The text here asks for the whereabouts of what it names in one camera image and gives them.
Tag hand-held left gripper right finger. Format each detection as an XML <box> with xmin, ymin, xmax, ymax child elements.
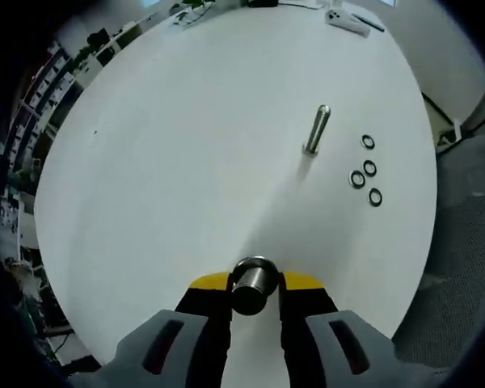
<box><xmin>277</xmin><ymin>270</ymin><xmax>413</xmax><ymax>388</ymax></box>

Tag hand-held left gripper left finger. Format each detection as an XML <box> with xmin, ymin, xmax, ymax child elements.
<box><xmin>104</xmin><ymin>271</ymin><xmax>232</xmax><ymax>388</ymax></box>

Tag thick steel threaded stud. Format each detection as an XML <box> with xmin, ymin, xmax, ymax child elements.
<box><xmin>230</xmin><ymin>255</ymin><xmax>279</xmax><ymax>317</ymax></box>

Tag thin steel threaded stud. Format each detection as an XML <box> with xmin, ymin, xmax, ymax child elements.
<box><xmin>302</xmin><ymin>103</ymin><xmax>332</xmax><ymax>155</ymax></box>

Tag grey mesh office chair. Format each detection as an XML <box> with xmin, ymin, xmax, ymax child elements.
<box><xmin>391</xmin><ymin>133</ymin><xmax>485</xmax><ymax>365</ymax></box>

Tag white flat device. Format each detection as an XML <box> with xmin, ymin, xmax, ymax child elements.
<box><xmin>325</xmin><ymin>8</ymin><xmax>371</xmax><ymax>38</ymax></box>

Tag white shelving unit with bins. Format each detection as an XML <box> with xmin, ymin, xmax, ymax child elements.
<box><xmin>18</xmin><ymin>44</ymin><xmax>86</xmax><ymax>122</ymax></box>

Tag small green plant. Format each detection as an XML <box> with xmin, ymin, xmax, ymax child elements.
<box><xmin>74</xmin><ymin>44</ymin><xmax>92</xmax><ymax>68</ymax></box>

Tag green potted plant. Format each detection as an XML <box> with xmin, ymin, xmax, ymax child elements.
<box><xmin>171</xmin><ymin>0</ymin><xmax>215</xmax><ymax>25</ymax></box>

